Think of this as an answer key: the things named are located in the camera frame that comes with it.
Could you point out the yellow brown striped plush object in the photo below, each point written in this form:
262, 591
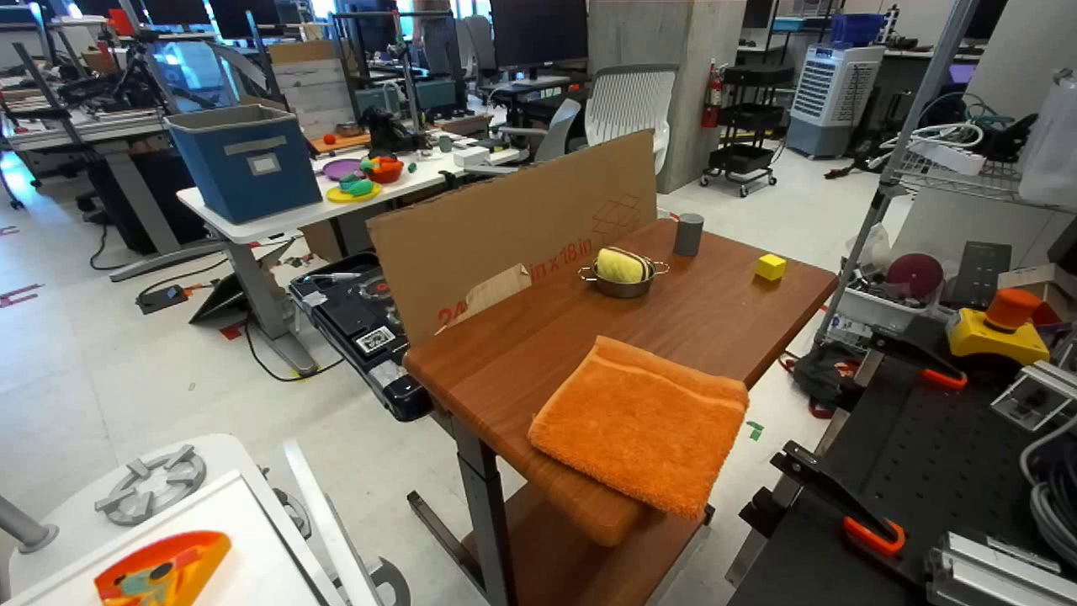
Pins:
620, 266

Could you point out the small metal pot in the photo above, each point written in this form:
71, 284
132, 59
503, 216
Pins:
587, 275

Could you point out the cardboard panel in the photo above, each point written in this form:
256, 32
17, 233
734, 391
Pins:
542, 216

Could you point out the wooden desk with metal legs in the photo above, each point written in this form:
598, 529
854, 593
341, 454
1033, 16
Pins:
539, 529

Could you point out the orange towel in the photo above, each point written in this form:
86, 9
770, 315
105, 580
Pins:
645, 426

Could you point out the grey cylinder cup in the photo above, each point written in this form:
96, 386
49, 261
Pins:
687, 233

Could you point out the white side table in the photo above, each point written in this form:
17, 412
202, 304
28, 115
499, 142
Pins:
427, 174

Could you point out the colourful toy plates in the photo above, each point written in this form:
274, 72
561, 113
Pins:
363, 179

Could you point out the yellow cube block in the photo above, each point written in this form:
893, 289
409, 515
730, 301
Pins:
770, 266

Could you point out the blue storage box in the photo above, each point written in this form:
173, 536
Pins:
246, 158

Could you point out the white portable air cooler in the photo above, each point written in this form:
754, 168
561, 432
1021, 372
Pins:
831, 99

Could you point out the white toy stove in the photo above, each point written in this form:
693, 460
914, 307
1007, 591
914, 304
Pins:
289, 546

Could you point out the orange toy on stove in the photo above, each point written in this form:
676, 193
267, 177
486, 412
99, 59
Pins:
164, 572

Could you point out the yellow orange emergency stop button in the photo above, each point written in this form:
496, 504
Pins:
1002, 330

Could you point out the black wire cart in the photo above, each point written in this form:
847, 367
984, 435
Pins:
750, 118

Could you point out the black bar clamp orange handle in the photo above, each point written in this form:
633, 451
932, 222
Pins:
862, 526

